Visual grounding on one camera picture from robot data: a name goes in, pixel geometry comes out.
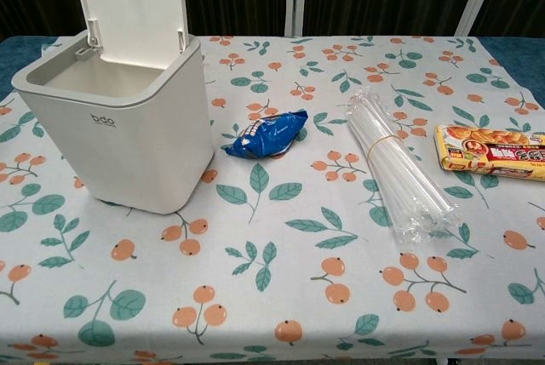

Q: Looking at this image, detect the white plastic bin lid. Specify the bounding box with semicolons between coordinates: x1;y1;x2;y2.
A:
68;0;191;71

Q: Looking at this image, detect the blue snack packet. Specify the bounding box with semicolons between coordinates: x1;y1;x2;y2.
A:
221;110;309;162

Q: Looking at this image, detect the floral fruit print tablecloth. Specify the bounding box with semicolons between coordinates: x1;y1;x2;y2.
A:
0;34;545;365

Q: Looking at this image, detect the tan rubber band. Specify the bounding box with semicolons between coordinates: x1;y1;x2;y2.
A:
367;136;405;161

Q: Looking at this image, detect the bundle of clear wrapped straws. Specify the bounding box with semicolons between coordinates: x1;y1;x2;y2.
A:
339;93;459;248

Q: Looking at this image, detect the white plastic trash bin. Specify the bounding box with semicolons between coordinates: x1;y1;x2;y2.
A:
11;33;215;216

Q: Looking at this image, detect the yellow snack package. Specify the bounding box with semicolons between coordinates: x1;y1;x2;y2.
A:
433;123;545;183

